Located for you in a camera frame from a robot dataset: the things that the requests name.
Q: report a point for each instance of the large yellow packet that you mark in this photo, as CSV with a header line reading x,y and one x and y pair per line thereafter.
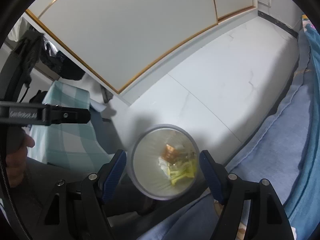
x,y
187,171

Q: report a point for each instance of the black hanging jacket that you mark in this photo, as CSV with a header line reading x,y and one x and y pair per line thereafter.
x,y
70,67

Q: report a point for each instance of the white tissue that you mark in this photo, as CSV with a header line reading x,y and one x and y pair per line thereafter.
x,y
165,166

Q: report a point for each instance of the orange foil packet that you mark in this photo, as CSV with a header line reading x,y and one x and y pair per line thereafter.
x,y
170,152

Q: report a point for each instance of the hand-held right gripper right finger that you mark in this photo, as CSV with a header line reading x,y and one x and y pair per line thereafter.
x,y
211,177

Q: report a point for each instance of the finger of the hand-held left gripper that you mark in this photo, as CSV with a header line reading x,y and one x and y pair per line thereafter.
x,y
72,115

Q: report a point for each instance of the person's left hand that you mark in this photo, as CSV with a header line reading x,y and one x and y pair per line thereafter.
x,y
17,162

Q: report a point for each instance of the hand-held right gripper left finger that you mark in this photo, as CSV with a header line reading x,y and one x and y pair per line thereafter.
x,y
113,177

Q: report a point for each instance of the blue quilt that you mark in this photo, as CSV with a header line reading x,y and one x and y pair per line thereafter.
x,y
287,142

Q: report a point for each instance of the grey round trash bin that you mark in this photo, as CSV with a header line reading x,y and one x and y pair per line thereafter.
x,y
147,160

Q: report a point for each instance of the white wardrobe with gold trim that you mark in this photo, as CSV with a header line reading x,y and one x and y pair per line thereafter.
x,y
125,30

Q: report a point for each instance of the blue checked tablecloth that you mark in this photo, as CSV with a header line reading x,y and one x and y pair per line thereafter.
x,y
67,140

